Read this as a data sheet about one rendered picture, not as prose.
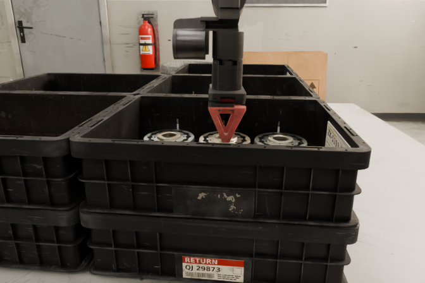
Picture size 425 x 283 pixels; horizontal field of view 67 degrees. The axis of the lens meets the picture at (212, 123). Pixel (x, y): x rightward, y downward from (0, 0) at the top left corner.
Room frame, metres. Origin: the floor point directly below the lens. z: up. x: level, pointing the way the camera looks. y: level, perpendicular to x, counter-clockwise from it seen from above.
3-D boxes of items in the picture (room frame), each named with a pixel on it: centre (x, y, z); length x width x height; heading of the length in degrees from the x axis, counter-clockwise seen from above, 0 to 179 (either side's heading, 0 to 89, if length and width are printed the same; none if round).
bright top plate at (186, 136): (0.61, 0.09, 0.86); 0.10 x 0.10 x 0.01
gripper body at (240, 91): (0.60, -0.03, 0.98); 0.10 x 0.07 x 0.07; 0
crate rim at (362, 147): (0.53, -0.02, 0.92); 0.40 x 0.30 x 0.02; 84
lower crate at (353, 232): (0.53, -0.02, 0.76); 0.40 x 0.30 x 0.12; 84
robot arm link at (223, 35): (0.60, -0.02, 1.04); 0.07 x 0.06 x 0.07; 89
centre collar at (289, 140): (0.59, -0.13, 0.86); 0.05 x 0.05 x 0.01
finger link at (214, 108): (0.59, -0.03, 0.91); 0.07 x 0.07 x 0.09; 0
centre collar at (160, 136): (0.61, 0.09, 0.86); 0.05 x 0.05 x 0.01
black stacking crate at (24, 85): (0.87, 0.35, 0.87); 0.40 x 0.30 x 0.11; 84
